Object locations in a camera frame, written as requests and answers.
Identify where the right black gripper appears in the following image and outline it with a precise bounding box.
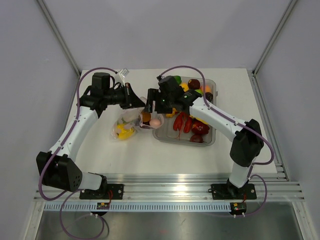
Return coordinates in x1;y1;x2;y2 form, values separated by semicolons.
144;88;174;114

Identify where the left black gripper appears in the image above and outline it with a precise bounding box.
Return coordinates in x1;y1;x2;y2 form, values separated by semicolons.
104;82;146;110

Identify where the pink egg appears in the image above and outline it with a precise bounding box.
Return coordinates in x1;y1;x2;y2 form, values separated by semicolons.
149;118;162;128

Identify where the dark red grape bunch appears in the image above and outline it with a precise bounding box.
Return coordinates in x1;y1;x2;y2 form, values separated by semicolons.
139;121;151;129

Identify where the clear pink zip top bag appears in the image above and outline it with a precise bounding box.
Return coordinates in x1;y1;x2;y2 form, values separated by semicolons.
110;102;165;141

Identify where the yellow bell pepper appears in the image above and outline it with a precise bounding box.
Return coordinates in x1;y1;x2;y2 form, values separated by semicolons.
115;123;136;141

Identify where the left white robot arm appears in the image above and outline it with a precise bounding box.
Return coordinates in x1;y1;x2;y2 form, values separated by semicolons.
36;67;145;201

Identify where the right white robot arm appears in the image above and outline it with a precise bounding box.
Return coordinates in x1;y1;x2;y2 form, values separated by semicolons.
145;76;264;200

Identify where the clear plastic food container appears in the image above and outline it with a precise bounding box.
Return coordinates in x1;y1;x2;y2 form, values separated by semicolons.
152;76;217;147

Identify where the red crayfish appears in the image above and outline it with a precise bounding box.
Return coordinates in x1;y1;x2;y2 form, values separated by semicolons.
172;112;193;139

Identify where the green bell pepper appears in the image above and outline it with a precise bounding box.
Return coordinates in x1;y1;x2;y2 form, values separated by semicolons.
174;75;182;85

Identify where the yellow lemon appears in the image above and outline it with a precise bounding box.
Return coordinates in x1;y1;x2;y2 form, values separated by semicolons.
180;82;189;92

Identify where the red bell pepper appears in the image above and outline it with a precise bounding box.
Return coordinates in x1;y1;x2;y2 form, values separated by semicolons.
191;120;210;135

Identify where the dark red apple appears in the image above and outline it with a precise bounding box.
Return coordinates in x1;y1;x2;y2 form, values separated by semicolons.
189;134;204;143

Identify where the orange peach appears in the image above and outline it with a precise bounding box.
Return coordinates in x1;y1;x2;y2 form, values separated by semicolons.
200;85;212;94

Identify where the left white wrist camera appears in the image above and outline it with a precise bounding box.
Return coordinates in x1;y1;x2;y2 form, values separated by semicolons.
114;68;130;87

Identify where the aluminium mounting rail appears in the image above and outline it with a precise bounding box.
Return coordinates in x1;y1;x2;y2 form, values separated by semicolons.
33;172;306;202

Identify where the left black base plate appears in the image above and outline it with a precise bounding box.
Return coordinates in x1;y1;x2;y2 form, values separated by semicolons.
79;183;124;200

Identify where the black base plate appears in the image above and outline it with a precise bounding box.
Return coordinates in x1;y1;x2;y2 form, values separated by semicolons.
79;183;124;200
207;183;257;200

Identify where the slotted white cable duct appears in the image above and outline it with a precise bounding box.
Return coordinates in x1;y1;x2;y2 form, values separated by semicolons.
44;202;231;213

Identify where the right aluminium frame post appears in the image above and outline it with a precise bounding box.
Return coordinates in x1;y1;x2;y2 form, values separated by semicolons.
251;0;300;76

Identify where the aluminium frame post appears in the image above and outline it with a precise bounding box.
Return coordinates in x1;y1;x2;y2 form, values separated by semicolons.
251;0;300;76
35;0;81;78

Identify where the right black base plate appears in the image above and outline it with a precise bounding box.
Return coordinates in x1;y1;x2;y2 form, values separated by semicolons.
207;183;257;200

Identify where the left aluminium frame post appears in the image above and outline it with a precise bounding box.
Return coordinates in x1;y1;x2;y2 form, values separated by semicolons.
35;0;81;78

